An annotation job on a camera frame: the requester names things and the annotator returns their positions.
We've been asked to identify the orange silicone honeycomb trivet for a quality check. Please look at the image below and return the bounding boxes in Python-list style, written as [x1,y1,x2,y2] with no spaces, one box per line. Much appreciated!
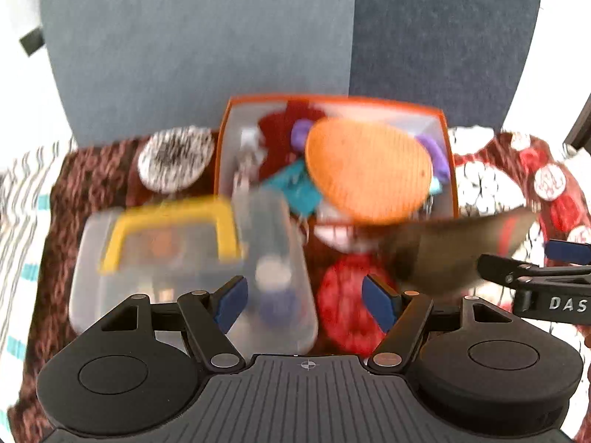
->
[304,117,434,225]

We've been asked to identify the teal printed packet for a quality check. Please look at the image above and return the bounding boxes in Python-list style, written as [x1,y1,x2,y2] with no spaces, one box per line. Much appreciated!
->
[262,159,322,219]

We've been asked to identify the red floral plush blanket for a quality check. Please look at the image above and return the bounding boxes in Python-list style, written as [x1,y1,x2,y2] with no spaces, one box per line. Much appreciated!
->
[6,127,590,442]

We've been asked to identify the orange cardboard box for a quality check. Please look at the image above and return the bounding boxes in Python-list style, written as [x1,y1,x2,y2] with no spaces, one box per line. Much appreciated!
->
[214,94,459,230]

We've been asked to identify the dark red plush toy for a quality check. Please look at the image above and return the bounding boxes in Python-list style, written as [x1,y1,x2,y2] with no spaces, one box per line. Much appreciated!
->
[257,100,325,180]

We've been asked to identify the striped white cloth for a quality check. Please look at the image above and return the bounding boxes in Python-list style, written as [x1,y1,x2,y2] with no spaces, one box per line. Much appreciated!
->
[1,138,77,440]

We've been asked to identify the grey felt partition panel left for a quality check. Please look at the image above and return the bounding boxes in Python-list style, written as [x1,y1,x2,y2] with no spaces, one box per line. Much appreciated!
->
[40,0,355,146]

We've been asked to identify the dark grey felt partition right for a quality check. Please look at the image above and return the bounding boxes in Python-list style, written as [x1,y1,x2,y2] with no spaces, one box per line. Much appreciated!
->
[349,0,540,130]

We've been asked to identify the clear plastic container yellow handle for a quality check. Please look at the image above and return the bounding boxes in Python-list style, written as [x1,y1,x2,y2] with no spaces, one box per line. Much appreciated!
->
[69,189,318,358]

